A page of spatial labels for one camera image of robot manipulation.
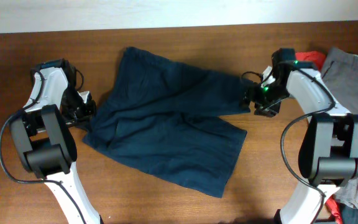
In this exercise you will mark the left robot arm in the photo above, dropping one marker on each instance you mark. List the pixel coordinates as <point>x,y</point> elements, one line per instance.
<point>43,141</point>

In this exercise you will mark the red cloth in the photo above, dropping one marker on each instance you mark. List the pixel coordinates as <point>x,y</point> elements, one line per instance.
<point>318,58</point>

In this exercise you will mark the navy blue shorts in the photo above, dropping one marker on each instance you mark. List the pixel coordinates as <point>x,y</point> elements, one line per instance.
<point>166,119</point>

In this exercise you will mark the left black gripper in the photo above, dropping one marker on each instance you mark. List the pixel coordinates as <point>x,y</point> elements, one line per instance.
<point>84,119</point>

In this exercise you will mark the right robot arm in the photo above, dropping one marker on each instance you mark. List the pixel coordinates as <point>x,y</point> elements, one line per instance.
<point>328,156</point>

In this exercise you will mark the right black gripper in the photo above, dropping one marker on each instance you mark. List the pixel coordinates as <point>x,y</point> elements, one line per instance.
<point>251,93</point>

